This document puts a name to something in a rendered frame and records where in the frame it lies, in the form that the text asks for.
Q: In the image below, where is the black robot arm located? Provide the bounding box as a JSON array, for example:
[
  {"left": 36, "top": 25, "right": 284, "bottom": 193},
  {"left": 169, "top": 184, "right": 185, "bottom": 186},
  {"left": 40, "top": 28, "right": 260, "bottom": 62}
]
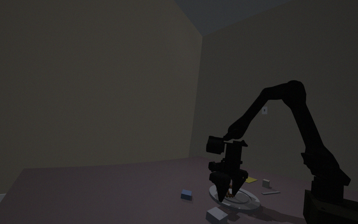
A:
[{"left": 206, "top": 80, "right": 351, "bottom": 207}]

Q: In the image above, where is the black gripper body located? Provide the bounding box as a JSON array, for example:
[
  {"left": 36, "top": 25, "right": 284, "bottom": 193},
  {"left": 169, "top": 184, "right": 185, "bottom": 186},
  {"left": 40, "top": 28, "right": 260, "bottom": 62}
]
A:
[{"left": 209, "top": 156, "right": 248, "bottom": 187}]

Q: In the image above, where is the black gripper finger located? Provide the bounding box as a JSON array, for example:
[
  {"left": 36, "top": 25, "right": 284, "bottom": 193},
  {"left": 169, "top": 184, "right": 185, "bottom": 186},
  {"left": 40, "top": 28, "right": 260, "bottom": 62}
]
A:
[
  {"left": 232, "top": 177, "right": 246, "bottom": 196},
  {"left": 212, "top": 182, "right": 230, "bottom": 202}
]

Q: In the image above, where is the yellow flat rectangular sheet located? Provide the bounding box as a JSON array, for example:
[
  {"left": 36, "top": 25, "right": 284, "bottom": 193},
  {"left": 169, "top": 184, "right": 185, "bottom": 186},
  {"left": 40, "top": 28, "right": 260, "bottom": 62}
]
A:
[{"left": 245, "top": 177, "right": 257, "bottom": 183}]

